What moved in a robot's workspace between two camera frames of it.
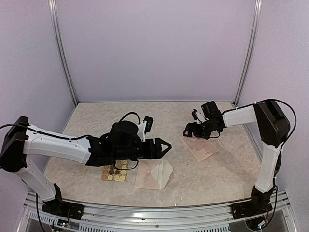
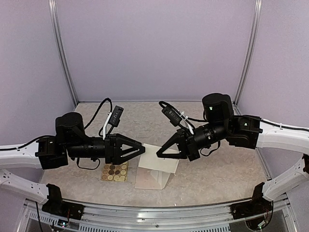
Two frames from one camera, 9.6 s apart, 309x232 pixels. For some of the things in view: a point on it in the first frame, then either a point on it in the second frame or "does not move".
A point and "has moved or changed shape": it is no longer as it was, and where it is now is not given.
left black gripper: [156, 152] -> [113, 155]
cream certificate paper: [152, 173] does not move
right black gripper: [189, 126] -> [191, 152]
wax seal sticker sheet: [117, 172] does not move
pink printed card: [200, 148] has moved or changed shape
